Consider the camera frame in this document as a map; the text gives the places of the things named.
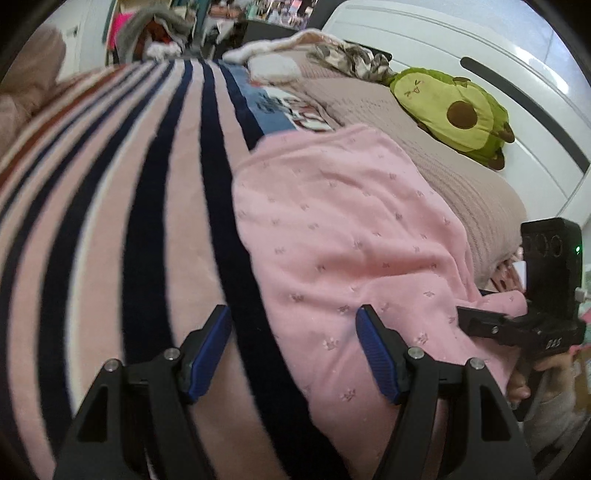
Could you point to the brown patterned cloth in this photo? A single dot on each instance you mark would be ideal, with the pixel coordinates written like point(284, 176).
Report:
point(355, 57)

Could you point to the beige pillow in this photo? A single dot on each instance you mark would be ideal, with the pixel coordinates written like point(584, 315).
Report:
point(434, 175)

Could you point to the white headboard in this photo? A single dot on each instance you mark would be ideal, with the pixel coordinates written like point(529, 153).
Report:
point(485, 60)

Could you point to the person's right hand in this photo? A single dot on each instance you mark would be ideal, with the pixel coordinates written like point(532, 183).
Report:
point(519, 385)

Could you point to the striped blanket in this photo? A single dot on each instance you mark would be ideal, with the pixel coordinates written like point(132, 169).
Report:
point(115, 230)

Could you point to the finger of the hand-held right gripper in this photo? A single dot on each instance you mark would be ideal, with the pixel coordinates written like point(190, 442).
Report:
point(482, 323)

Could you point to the green avocado plush toy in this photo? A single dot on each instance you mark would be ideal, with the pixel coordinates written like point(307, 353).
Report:
point(455, 115)

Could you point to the person's right forearm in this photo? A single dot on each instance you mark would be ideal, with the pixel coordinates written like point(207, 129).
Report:
point(561, 415)

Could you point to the white fluffy blanket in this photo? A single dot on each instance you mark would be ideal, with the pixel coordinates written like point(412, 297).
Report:
point(272, 53)

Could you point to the beige quilted comforter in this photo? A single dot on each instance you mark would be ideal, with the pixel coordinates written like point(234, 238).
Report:
point(27, 83)

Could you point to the pink small-print garment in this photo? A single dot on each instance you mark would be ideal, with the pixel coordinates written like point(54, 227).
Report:
point(341, 249)

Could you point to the grey cloth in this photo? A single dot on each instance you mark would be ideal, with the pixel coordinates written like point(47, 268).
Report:
point(152, 25)

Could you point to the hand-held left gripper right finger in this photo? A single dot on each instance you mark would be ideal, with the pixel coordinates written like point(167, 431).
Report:
point(378, 355)

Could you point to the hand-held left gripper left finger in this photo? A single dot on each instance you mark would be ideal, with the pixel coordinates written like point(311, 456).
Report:
point(207, 355)

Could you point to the bright pink bag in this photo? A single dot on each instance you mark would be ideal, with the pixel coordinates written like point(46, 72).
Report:
point(121, 23)

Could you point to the blue printed blanket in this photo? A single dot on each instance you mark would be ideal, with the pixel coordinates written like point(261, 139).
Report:
point(272, 106)

